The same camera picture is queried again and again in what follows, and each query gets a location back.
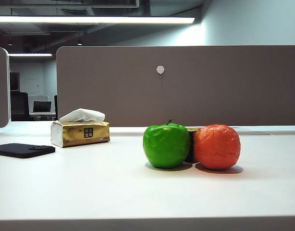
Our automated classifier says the green plastic apple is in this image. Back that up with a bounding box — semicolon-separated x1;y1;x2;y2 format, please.
142;118;191;168

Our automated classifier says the wrinkled orange fruit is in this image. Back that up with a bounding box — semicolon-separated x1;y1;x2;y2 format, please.
193;124;241;170

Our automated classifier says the Rubik's cube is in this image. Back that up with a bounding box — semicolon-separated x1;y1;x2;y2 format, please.
185;127;201;164

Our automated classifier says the wide brown desk partition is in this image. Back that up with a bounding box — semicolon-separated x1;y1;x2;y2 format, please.
56;45;295;128

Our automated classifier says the gold tissue pack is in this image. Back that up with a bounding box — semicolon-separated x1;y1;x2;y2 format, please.
50;108;110;148

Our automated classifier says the background office desk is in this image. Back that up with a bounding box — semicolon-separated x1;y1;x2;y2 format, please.
29;111;58;121

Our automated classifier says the long ceiling light strip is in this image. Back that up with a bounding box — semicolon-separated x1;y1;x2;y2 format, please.
0;15;196;24

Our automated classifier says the open laptop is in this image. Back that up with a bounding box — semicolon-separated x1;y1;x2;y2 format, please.
32;101;52;113

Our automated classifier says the black office chair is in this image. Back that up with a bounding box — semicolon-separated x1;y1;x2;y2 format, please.
10;91;30;122

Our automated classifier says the black smartphone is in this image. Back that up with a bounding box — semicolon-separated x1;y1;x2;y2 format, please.
0;143;56;159

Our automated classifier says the short ceiling light strip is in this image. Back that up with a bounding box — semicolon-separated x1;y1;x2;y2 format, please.
8;52;53;57

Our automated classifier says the narrow brown desk partition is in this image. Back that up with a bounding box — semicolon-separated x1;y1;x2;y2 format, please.
0;46;11;128

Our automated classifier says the white adhesive wall hook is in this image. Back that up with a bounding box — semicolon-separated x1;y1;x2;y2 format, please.
156;65;165;84

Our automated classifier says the dark wall cabinet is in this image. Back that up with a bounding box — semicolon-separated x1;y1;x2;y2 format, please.
9;72;20;91

